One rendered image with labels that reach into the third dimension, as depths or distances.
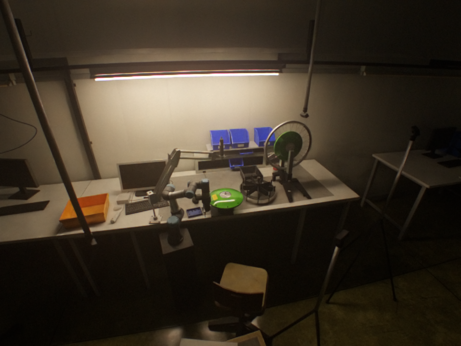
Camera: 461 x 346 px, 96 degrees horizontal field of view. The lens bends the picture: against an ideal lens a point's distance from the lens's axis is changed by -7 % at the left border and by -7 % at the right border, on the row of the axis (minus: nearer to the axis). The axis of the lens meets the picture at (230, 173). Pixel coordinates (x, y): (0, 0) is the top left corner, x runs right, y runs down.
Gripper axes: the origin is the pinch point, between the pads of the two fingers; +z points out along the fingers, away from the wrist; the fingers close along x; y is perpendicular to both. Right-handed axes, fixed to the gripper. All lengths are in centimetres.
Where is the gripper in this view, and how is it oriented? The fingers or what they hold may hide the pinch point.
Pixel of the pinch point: (204, 215)
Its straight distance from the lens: 186.5
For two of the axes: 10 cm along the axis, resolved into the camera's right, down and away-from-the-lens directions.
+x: -3.9, -4.4, 8.1
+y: 9.2, -1.9, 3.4
